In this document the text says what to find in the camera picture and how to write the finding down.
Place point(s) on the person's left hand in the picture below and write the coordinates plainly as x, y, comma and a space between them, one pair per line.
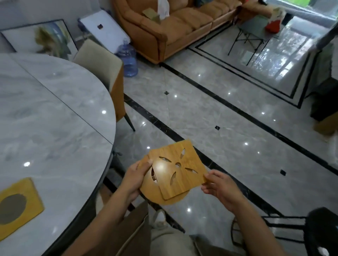
134, 179

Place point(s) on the person's right hand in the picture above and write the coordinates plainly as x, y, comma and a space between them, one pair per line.
224, 190

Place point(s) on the round yellow smiley coaster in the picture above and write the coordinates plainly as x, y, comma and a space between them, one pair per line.
150, 192

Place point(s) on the square yellow leaf-cutout coaster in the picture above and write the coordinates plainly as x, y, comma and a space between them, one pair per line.
190, 158

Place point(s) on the square wooden mesh coaster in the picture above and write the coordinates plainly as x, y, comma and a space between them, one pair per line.
31, 203

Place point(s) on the person's left forearm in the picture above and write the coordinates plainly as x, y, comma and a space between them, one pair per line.
97, 226

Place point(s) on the person's right forearm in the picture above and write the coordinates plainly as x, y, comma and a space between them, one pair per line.
258, 232

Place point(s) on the person's white shoe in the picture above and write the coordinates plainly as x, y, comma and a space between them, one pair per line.
159, 219

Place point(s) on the person's brown vest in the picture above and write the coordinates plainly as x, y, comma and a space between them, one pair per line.
126, 232

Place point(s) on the person's grey trousers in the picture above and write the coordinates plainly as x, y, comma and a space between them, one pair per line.
211, 248

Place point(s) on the person's cream top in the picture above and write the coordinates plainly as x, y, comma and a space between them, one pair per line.
171, 242

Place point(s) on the grey marble dining table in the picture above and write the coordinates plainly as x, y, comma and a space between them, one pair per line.
52, 118

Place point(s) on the blue water jug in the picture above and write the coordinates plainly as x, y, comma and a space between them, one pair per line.
128, 60

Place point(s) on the small brown box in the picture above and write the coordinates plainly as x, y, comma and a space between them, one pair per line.
327, 125

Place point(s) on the black low cabinet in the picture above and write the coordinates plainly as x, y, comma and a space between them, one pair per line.
326, 102

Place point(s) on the orange sofa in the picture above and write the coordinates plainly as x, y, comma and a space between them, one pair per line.
179, 29

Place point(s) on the small tan cardboard box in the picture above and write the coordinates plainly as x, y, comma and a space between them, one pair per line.
151, 14

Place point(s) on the grey folding table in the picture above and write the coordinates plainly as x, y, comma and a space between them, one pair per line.
253, 26

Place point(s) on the red and white bag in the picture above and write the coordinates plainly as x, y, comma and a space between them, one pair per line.
274, 25

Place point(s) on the white cloth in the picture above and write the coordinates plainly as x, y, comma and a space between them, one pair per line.
163, 9

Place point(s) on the black framed abstract painting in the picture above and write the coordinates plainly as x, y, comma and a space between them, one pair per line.
21, 39

